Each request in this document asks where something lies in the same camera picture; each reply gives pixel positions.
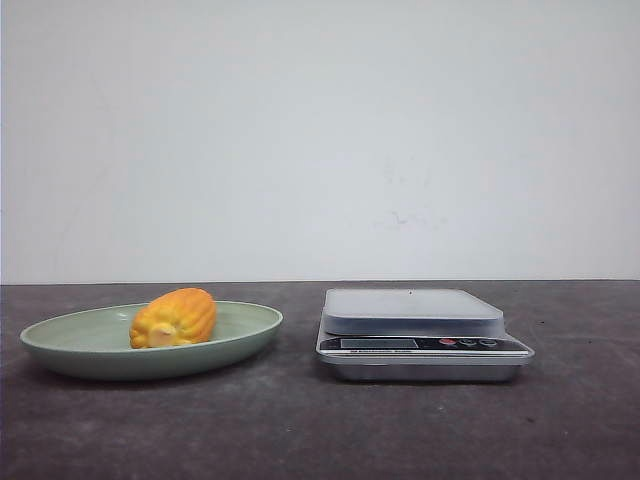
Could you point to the silver digital kitchen scale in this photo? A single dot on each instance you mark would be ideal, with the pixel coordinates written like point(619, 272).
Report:
point(424, 334)

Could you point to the yellow corn cob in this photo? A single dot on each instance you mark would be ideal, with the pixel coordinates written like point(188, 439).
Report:
point(181, 317)

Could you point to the light green oval plate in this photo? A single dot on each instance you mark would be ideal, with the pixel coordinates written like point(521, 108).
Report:
point(94, 344)

